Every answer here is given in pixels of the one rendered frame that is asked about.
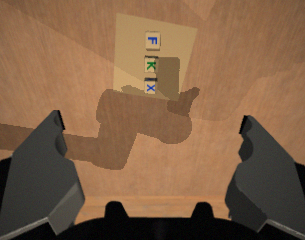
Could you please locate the tan flat mat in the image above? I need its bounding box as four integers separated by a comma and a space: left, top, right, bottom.
113, 13, 198, 101

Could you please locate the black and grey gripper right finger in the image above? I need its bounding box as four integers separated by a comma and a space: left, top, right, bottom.
225, 115, 305, 240

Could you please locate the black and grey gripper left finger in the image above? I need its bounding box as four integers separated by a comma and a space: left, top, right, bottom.
0, 110, 85, 240

